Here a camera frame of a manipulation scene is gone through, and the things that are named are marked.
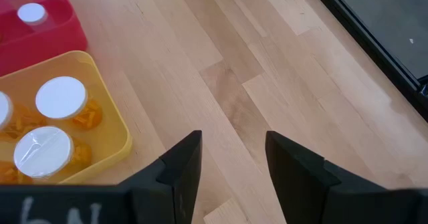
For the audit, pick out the red plastic bin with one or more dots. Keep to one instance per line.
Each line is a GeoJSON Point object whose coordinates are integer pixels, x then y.
{"type": "Point", "coordinates": [50, 47]}

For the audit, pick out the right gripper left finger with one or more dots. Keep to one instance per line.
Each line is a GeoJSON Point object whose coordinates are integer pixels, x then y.
{"type": "Point", "coordinates": [180, 184]}

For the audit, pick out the black aluminium table frame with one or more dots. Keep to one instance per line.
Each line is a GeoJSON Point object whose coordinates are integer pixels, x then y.
{"type": "Point", "coordinates": [368, 40]}

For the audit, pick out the yellow plastic bin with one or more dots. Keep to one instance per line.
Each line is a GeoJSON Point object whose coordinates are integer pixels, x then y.
{"type": "Point", "coordinates": [110, 117]}

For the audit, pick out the orange pill bottle white cap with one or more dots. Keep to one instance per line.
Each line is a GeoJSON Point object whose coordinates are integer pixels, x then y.
{"type": "Point", "coordinates": [8, 172]}
{"type": "Point", "coordinates": [4, 112]}
{"type": "Point", "coordinates": [61, 97]}

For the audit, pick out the orange bottle with taped cap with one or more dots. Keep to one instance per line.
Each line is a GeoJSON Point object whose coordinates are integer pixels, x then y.
{"type": "Point", "coordinates": [43, 152]}

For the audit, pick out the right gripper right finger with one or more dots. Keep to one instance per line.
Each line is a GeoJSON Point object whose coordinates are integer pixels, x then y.
{"type": "Point", "coordinates": [297, 184]}

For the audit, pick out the small pink pill bottle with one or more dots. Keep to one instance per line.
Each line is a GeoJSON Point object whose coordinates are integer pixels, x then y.
{"type": "Point", "coordinates": [31, 13]}

